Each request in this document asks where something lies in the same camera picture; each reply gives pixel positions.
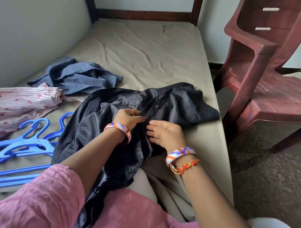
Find person's right hand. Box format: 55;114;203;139
145;120;188;155

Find person's left hand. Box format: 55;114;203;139
112;108;147;133

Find blue striped shirt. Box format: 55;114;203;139
27;56;124;96

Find pink floral striped garment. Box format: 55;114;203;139
0;86;83;137

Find pile of blue hangers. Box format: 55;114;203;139
0;111;76;189

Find person's left forearm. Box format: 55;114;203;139
60;129;128;198

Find person's right forearm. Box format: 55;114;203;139
181;162;250;228

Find bed with beige sheet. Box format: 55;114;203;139
0;19;234;224

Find dark wooden bed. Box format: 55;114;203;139
0;0;234;228

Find striped orange purple bangle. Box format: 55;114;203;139
103;122;132;144

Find striped white purple bangle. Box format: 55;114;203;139
165;147;197;168

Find maroon plastic chair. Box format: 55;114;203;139
213;0;301;153

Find white trousers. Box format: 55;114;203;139
247;217;292;228

